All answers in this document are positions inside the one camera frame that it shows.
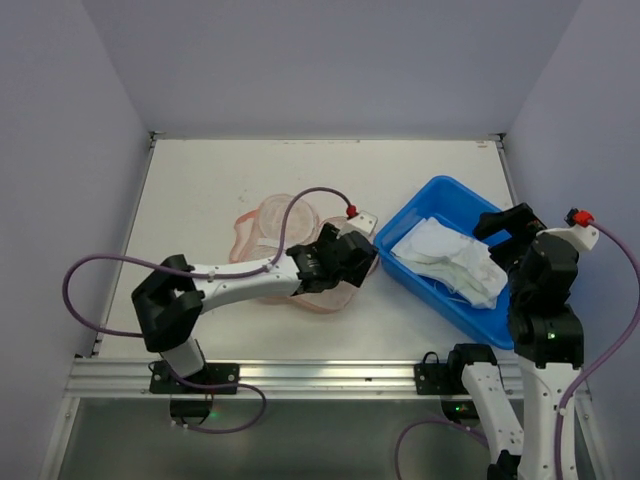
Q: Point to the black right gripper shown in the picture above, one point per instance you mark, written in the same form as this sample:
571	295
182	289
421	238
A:
507	226

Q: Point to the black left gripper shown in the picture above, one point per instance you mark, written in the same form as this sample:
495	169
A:
357	253

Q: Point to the white mint bra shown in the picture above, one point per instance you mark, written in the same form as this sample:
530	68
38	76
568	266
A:
445	287

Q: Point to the floral mesh laundry bag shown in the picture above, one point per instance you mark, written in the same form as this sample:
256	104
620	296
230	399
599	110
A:
257	236

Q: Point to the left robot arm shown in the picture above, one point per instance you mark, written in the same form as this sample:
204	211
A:
169	302

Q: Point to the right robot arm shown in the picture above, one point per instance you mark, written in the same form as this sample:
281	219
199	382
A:
541	265

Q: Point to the blue plastic bin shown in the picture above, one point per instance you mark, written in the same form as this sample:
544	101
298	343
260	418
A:
457	207

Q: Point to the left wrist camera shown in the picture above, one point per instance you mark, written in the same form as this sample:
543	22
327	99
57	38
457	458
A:
359	221

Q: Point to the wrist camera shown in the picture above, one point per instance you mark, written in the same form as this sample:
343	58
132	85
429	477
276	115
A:
579	233
359	221

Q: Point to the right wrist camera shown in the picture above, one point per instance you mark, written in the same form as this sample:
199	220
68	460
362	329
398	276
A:
579	233

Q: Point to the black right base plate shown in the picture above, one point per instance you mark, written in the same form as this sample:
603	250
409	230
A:
431	376

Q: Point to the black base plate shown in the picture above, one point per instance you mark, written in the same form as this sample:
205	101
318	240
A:
431	376
162	382

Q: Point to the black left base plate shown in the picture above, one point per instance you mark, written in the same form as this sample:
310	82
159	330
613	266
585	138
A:
162	382

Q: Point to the aluminium front rail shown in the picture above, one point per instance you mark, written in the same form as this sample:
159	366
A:
290	380

